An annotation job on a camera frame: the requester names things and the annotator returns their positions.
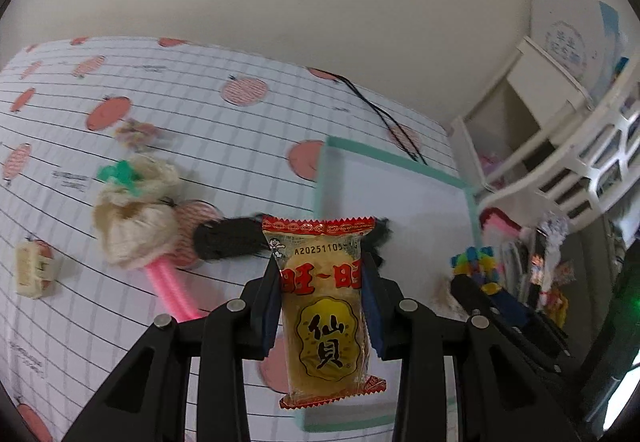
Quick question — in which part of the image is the pink plastic hair clip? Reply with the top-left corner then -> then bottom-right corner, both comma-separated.
144,256 -> 204,323

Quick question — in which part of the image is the yellow red rice cracker packet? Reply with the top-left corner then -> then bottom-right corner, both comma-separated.
262,216 -> 386,410

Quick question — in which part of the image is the cream lace scrunchie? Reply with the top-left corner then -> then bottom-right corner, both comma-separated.
92,154 -> 181,270

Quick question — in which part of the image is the cream plastic claw clip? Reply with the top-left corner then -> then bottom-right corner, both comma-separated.
14,240 -> 55,299

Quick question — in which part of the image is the black toy car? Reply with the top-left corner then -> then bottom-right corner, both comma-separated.
192,214 -> 392,268

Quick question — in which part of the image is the white box with green rim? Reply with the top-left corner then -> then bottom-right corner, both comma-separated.
294,136 -> 480,438

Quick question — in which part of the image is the white plastic shelf rack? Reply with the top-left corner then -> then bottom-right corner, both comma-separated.
449,38 -> 639,231

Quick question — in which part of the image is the pastel multicolour yarn scrunchie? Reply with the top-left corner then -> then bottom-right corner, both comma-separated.
114,119 -> 160,152

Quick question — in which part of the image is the white paper certificate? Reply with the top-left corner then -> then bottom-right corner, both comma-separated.
530,0 -> 620,102

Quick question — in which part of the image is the pomegranate print grid tablecloth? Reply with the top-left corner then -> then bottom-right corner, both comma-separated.
1,37 -> 457,440

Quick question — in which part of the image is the black cable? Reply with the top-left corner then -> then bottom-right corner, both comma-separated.
311,67 -> 429,167

